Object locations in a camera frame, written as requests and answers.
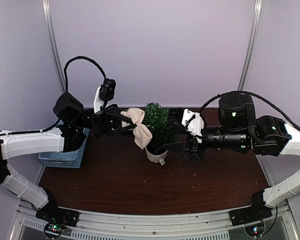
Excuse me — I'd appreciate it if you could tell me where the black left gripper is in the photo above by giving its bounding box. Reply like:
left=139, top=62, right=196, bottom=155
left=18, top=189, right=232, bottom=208
left=73, top=103, right=138, bottom=139

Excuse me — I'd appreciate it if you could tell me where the small green christmas tree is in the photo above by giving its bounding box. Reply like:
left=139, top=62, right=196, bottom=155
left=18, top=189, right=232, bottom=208
left=142, top=102, right=177, bottom=164

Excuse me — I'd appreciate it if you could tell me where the beige fabric bow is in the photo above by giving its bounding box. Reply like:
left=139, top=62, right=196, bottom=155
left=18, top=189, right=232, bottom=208
left=120, top=108, right=153, bottom=150

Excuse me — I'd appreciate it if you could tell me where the white battery box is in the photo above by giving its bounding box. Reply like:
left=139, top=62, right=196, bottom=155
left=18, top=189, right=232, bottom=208
left=159, top=159, right=166, bottom=166

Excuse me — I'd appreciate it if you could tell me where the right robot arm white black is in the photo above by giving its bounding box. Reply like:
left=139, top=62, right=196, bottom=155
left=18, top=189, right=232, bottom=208
left=164, top=90, right=300, bottom=160

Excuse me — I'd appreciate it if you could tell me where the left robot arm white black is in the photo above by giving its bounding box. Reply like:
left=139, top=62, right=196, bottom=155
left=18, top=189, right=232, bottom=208
left=0, top=92, right=136, bottom=222

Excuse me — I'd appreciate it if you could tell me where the light blue plastic basket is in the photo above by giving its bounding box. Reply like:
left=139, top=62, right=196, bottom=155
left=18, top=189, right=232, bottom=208
left=38, top=128, right=90, bottom=169

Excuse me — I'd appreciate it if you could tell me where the left circuit board with leds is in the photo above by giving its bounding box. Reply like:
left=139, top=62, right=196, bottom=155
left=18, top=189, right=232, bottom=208
left=43, top=223, right=64, bottom=238

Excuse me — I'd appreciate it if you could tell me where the circuit board with leds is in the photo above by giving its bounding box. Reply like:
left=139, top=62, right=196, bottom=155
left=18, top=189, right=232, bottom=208
left=244, top=223, right=265, bottom=238
left=43, top=223, right=64, bottom=238

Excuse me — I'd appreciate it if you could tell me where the right circuit board with leds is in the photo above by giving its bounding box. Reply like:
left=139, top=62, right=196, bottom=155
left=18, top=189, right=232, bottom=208
left=244, top=223, right=265, bottom=238

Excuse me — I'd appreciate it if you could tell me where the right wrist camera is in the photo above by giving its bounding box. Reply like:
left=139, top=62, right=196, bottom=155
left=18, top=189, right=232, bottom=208
left=181, top=108, right=205, bottom=144

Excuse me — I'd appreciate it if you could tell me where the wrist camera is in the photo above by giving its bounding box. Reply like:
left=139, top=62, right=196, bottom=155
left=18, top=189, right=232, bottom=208
left=181, top=108, right=205, bottom=144
left=93, top=78, right=116, bottom=113

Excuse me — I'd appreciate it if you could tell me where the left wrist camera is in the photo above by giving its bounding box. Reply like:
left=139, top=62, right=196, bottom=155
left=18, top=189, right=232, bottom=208
left=93, top=78, right=116, bottom=113

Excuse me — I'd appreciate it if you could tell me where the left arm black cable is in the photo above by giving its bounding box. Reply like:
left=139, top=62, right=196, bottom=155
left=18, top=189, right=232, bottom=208
left=0, top=56, right=108, bottom=136

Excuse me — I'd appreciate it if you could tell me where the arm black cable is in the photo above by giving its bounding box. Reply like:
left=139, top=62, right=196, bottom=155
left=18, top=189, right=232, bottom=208
left=199, top=91, right=300, bottom=136
left=0, top=56, right=108, bottom=136

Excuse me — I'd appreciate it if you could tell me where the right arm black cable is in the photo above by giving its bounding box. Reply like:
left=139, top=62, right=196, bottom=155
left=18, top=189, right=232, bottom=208
left=199, top=91, right=300, bottom=136

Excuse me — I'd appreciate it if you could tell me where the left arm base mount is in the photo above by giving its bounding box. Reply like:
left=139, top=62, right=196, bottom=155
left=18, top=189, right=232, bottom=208
left=35, top=208, right=80, bottom=227

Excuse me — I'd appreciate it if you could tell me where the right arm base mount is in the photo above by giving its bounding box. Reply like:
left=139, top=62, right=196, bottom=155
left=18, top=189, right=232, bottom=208
left=229, top=203, right=272, bottom=226

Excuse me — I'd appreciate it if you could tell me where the front aluminium rail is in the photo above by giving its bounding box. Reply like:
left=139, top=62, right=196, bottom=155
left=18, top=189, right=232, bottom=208
left=9, top=206, right=300, bottom=240

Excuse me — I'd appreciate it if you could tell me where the left aluminium frame post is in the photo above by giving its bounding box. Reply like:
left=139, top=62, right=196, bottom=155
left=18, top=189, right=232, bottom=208
left=42, top=0, right=66, bottom=93

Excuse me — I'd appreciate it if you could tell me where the aluminium frame post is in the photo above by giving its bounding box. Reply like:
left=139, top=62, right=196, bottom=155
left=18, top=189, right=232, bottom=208
left=42, top=0, right=66, bottom=93
left=237, top=0, right=263, bottom=91

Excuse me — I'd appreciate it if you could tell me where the right aluminium frame post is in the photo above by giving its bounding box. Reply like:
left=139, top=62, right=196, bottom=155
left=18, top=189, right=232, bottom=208
left=237, top=0, right=263, bottom=91

